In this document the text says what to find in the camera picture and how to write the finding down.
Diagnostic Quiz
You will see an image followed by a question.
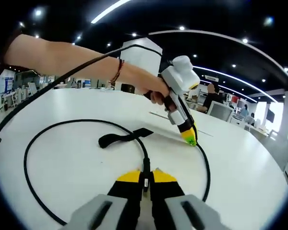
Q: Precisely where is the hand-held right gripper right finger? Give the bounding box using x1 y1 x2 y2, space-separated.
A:
150 167 231 230

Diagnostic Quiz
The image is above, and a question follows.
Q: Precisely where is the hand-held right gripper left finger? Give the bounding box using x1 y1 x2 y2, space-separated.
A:
62 169 144 230

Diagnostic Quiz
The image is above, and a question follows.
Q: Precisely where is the black Velcro strap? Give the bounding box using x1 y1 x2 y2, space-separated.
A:
98 127 155 150

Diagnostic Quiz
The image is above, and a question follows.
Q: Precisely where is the white desk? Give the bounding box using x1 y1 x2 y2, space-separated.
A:
0 87 288 230

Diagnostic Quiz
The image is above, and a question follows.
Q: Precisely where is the person's left hand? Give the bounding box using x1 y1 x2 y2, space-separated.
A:
143 76 171 106

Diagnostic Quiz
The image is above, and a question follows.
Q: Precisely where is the flat white panel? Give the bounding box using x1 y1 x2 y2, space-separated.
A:
148 111 215 145

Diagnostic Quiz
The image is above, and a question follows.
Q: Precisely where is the white office chair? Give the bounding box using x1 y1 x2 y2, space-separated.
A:
207 100 235 123

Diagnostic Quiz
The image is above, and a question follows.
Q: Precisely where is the white square pillar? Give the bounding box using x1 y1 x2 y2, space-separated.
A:
120 39 164 93

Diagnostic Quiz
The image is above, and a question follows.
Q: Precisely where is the black box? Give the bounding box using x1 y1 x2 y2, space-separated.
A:
121 83 136 93

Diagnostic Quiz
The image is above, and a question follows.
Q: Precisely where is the curved white ceiling trim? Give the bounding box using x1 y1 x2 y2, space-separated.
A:
148 29 288 90

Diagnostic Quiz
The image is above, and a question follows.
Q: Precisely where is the long ceiling light strip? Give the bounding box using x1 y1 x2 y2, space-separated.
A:
91 0 133 24

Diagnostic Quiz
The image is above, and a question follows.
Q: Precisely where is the red string bracelet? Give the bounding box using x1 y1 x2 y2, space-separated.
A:
108 58 125 87

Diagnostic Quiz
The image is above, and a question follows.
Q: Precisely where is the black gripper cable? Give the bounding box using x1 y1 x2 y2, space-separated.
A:
0 44 163 145

